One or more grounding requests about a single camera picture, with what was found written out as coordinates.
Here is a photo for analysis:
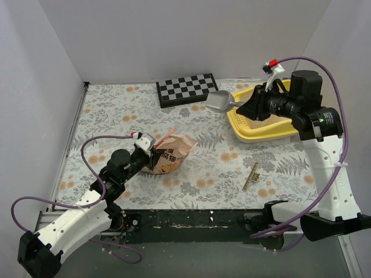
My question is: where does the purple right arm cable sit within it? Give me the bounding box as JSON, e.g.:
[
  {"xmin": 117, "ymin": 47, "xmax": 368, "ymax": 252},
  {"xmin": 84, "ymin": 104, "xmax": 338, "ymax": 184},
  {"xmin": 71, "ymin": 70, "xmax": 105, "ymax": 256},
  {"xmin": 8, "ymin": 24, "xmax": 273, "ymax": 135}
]
[{"xmin": 249, "ymin": 56, "xmax": 347, "ymax": 252}]

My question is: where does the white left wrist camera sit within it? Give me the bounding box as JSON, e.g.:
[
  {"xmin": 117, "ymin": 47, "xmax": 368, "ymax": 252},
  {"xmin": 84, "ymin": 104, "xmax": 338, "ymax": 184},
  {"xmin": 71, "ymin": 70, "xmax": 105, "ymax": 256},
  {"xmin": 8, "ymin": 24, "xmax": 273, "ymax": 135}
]
[{"xmin": 132, "ymin": 132, "xmax": 156, "ymax": 156}]

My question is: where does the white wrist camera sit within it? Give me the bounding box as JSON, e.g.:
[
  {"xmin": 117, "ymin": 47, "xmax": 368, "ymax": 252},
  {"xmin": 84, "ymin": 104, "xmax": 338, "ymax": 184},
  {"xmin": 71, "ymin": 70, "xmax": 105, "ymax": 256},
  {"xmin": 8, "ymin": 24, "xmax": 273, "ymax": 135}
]
[
  {"xmin": 132, "ymin": 132, "xmax": 156, "ymax": 156},
  {"xmin": 262, "ymin": 59, "xmax": 285, "ymax": 92}
]

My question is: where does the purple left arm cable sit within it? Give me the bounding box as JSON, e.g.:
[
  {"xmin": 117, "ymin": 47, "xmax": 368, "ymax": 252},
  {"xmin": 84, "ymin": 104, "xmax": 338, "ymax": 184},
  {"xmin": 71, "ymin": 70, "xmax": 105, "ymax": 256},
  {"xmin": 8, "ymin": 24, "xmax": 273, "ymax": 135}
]
[{"xmin": 10, "ymin": 132, "xmax": 143, "ymax": 264}]

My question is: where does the small brown wooden ruler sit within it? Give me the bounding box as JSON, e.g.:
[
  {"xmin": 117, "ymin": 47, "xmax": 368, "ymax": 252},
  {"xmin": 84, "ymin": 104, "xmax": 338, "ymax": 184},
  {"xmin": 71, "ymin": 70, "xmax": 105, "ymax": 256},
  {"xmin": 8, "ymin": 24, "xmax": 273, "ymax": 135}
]
[{"xmin": 242, "ymin": 162, "xmax": 260, "ymax": 191}]

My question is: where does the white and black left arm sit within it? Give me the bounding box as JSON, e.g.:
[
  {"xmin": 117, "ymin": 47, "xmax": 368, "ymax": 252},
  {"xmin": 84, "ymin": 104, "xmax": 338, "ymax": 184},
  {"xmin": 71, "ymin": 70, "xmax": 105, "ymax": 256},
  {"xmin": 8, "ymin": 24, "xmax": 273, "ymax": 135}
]
[{"xmin": 17, "ymin": 148, "xmax": 158, "ymax": 277}]

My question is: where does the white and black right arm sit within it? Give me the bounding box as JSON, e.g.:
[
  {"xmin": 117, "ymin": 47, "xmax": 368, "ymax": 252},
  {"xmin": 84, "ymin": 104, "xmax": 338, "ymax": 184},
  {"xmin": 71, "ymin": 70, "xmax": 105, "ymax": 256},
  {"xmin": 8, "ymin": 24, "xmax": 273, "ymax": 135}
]
[{"xmin": 236, "ymin": 70, "xmax": 370, "ymax": 242}]

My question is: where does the silver metal scoop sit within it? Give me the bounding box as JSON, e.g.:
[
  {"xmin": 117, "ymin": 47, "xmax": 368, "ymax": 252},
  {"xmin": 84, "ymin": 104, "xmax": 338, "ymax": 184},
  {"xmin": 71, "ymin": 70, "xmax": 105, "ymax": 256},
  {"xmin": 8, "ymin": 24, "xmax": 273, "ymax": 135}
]
[{"xmin": 205, "ymin": 90, "xmax": 244, "ymax": 113}]

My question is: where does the pink cat litter bag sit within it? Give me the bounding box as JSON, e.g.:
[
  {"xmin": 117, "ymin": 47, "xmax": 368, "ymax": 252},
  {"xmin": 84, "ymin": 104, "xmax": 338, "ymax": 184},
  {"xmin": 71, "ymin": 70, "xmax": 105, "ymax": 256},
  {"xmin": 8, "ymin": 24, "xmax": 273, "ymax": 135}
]
[{"xmin": 141, "ymin": 126, "xmax": 198, "ymax": 175}]

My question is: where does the black and silver chessboard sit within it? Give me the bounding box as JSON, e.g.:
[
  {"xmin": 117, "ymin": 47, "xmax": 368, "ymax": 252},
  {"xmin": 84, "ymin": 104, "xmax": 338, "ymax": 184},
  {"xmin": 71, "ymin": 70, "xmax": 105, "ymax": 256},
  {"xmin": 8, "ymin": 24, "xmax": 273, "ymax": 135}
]
[{"xmin": 156, "ymin": 73, "xmax": 219, "ymax": 108}]

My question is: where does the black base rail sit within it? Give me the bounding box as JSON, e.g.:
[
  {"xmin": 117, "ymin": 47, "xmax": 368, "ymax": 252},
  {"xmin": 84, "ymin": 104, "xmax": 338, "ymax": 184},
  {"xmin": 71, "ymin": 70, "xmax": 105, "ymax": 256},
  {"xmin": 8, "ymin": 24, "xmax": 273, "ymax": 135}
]
[{"xmin": 95, "ymin": 202, "xmax": 290, "ymax": 247}]

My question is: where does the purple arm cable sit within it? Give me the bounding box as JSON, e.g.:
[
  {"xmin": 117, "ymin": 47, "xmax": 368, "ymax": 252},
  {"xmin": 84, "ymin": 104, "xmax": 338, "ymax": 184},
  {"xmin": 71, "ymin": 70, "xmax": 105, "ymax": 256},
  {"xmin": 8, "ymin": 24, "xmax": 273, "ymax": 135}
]
[
  {"xmin": 10, "ymin": 132, "xmax": 143, "ymax": 264},
  {"xmin": 249, "ymin": 56, "xmax": 347, "ymax": 252}
]

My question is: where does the floral patterned table mat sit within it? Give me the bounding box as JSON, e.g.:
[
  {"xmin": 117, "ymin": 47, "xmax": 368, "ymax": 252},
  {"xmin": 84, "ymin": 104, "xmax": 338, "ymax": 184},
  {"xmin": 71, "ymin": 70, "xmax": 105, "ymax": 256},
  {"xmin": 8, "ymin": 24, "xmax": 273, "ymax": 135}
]
[{"xmin": 55, "ymin": 83, "xmax": 317, "ymax": 209}]

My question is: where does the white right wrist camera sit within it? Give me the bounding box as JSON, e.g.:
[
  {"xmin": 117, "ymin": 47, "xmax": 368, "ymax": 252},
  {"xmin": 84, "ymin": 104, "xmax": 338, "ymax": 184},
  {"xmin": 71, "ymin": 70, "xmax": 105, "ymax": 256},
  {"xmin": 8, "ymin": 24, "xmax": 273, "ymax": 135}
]
[{"xmin": 262, "ymin": 59, "xmax": 285, "ymax": 92}]

